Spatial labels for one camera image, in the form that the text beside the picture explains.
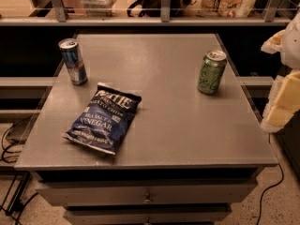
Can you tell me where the grey drawer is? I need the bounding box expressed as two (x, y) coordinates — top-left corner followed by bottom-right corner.
(37, 179), (257, 207)
(64, 206), (232, 225)

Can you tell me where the green soda can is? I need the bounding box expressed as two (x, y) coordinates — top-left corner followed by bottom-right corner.
(197, 50), (227, 95)

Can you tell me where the blue silver redbull can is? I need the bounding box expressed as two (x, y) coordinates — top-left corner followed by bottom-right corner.
(58, 38), (87, 85)

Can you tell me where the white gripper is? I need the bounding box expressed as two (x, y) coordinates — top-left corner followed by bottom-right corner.
(261, 13), (300, 133)

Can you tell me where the metal railing shelf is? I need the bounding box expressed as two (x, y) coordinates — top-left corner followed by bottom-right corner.
(0, 0), (300, 26)

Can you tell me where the black cables left floor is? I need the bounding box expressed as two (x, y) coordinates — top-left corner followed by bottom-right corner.
(0, 115), (38, 225)

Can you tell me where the printed snack bag background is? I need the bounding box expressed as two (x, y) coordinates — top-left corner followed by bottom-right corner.
(198, 0), (256, 18)

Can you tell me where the blue kettle chips bag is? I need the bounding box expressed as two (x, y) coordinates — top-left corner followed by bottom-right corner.
(64, 82), (142, 156)

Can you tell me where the upper grey drawer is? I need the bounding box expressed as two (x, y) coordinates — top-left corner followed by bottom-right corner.
(37, 179), (257, 207)

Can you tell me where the lower grey drawer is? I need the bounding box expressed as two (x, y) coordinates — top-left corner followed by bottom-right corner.
(64, 206), (232, 225)

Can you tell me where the black cable right floor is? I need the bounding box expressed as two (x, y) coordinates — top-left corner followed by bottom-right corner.
(255, 133), (285, 225)

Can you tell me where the black bag background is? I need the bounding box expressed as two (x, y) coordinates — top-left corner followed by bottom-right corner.
(127, 0), (198, 17)

